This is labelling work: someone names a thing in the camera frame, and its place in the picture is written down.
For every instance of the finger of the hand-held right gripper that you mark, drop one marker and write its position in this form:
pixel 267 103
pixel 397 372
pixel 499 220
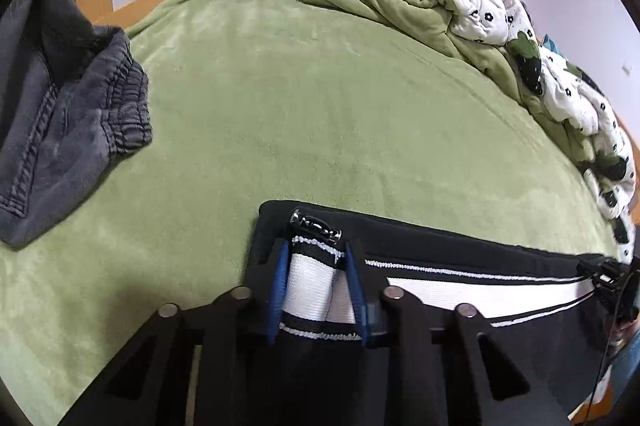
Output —
pixel 597 267
pixel 607 291

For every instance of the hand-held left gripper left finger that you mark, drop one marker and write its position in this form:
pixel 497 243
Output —
pixel 278 291

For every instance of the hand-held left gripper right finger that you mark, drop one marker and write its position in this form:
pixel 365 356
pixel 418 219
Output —
pixel 358 296

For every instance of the black pants with white stripe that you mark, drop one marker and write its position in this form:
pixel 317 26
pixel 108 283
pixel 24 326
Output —
pixel 450 256

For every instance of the green plush bed blanket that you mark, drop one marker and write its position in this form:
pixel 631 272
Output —
pixel 300 105

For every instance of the teal pillow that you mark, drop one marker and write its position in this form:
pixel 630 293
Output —
pixel 550 43

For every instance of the grey jeans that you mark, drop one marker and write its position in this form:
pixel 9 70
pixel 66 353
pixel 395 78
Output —
pixel 75 115

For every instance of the white and green floral quilt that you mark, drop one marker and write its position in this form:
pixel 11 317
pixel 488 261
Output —
pixel 480 10

